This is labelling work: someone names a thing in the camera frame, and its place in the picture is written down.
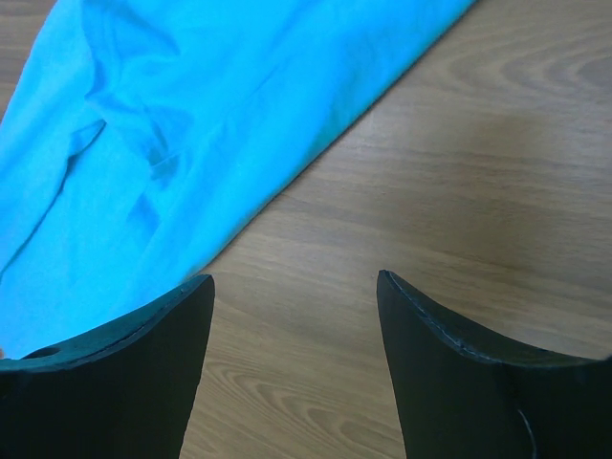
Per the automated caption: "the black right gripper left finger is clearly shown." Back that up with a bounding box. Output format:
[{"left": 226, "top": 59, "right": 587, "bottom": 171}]
[{"left": 1, "top": 275, "right": 215, "bottom": 459}]

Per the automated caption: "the turquoise blue t shirt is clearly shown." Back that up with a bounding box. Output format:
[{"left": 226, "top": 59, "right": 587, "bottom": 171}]
[{"left": 1, "top": 1, "right": 469, "bottom": 359}]

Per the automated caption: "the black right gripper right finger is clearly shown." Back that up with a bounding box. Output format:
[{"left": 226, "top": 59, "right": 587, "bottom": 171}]
[{"left": 377, "top": 271, "right": 611, "bottom": 458}]

